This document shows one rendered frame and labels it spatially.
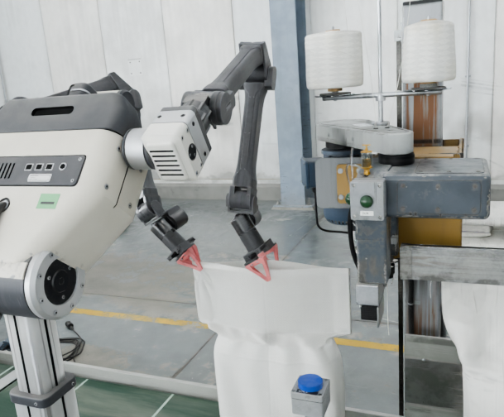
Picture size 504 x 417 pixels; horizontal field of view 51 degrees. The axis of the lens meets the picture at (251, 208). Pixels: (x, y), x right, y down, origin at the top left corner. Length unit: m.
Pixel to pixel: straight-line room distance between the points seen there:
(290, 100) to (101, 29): 3.06
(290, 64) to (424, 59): 4.78
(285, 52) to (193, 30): 1.50
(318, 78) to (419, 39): 0.28
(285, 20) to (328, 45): 4.74
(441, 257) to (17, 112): 1.11
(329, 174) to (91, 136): 0.80
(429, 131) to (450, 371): 0.76
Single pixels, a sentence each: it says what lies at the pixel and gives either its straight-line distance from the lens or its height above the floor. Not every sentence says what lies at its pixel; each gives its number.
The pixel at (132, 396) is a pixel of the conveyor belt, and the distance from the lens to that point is 2.27.
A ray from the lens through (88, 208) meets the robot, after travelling 1.11.
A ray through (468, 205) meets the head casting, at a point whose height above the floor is 1.27.
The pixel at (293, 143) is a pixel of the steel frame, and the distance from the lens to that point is 6.26.
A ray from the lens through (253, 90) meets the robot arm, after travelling 1.57.
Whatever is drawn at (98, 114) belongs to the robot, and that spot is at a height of 1.52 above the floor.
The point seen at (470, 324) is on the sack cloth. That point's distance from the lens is 1.51.
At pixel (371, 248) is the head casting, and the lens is 1.29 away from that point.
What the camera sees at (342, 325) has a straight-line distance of 1.59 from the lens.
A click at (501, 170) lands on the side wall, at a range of 6.50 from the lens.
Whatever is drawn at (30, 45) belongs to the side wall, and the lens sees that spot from 8.80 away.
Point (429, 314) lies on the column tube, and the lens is 1.89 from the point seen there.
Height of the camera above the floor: 1.57
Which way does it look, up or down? 14 degrees down
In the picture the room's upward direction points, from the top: 4 degrees counter-clockwise
